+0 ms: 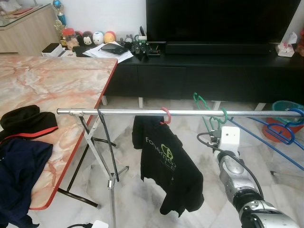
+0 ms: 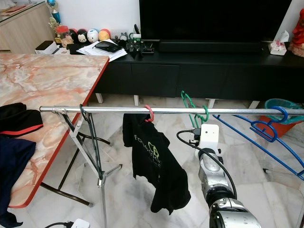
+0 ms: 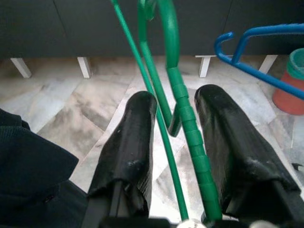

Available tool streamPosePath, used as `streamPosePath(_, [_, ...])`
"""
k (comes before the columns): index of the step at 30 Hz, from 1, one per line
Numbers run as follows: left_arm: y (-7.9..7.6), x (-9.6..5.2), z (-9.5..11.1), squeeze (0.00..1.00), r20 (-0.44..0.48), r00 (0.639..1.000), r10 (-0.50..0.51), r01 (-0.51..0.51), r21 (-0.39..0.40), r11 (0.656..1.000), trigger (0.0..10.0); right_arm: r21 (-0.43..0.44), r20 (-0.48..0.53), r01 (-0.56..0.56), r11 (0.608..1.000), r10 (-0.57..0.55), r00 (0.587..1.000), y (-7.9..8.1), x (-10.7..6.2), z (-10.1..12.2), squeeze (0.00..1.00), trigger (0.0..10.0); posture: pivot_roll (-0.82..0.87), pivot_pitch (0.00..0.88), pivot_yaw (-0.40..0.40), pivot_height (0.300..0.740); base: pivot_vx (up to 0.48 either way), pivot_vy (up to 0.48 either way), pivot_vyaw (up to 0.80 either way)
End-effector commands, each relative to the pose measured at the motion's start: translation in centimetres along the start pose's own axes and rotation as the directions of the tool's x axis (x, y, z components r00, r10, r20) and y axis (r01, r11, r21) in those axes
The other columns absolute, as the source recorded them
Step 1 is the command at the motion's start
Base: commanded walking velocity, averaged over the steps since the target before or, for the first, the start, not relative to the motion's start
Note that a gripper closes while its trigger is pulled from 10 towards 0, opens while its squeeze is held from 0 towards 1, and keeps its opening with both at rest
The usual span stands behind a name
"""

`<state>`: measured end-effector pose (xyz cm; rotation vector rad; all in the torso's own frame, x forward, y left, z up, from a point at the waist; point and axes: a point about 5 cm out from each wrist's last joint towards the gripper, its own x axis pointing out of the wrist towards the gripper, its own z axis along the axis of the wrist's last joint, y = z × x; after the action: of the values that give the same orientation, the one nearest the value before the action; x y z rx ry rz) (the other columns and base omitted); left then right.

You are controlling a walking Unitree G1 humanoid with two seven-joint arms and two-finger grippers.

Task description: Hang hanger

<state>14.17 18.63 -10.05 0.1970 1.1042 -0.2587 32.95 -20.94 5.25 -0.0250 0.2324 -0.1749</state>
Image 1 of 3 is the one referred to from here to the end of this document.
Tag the green plastic hanger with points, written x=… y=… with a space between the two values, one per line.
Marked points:
x=226 y=115

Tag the black garment with red trim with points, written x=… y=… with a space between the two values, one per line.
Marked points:
x=26 y=121

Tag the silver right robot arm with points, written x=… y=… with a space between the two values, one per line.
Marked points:
x=237 y=185

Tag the blue plastic hanger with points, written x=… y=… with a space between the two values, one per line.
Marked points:
x=278 y=127

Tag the red plastic hanger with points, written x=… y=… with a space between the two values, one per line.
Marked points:
x=168 y=114

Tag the orange plastic bucket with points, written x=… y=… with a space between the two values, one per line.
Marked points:
x=273 y=135

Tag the white tissue box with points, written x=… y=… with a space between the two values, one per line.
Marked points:
x=286 y=50

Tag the black soundbar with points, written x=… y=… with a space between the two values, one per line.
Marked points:
x=223 y=48

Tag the black TV console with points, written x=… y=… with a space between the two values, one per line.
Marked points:
x=190 y=80

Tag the black television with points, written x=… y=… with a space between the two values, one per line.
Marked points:
x=223 y=21

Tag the black logo t-shirt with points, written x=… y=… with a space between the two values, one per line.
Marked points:
x=166 y=171

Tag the silver metal clothes rack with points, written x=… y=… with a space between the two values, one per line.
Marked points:
x=142 y=112

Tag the green white mug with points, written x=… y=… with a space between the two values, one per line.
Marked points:
x=140 y=43

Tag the black wallet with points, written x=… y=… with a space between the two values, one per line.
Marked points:
x=113 y=48

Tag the orange round toy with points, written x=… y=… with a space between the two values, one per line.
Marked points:
x=109 y=37

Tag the white papers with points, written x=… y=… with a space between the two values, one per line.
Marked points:
x=95 y=52

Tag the white round toy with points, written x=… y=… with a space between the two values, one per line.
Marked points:
x=98 y=38

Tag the black mouse plush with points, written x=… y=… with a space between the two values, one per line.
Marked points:
x=87 y=39

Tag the red lid jar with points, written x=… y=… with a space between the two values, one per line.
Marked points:
x=69 y=40

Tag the marble top folding table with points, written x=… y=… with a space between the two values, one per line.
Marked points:
x=47 y=90

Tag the small white box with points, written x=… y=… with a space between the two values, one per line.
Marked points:
x=52 y=50

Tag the gold trophy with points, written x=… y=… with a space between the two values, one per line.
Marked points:
x=59 y=26

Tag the navy blue garment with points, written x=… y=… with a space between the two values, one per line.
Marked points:
x=23 y=175

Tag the light wooden cabinet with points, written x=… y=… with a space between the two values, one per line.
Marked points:
x=23 y=35

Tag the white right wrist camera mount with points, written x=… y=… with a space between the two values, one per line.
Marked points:
x=230 y=138

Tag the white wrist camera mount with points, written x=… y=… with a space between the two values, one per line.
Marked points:
x=99 y=224
x=230 y=138

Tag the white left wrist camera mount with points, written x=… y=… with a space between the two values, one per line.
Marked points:
x=99 y=224

